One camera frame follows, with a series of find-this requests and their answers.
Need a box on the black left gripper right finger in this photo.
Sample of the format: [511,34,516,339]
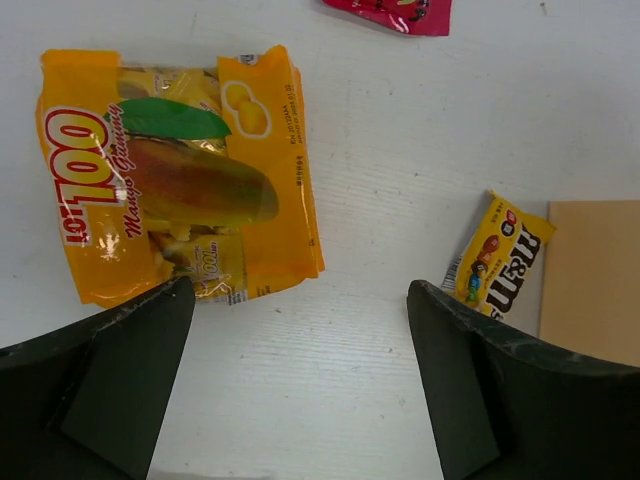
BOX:
[407,280,639,479]

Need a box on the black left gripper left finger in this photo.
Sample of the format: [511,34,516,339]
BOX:
[1,278,195,479]

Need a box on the brown paper bag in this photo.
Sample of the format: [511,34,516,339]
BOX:
[539,200,639,367]

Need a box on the orange mango gummy bag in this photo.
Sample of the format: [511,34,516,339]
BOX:
[36,45,324,308]

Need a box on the yellow M&M's packet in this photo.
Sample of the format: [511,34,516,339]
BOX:
[442,191,556,321]

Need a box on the red heart candy packet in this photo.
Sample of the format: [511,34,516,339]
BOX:
[323,0,453,37]

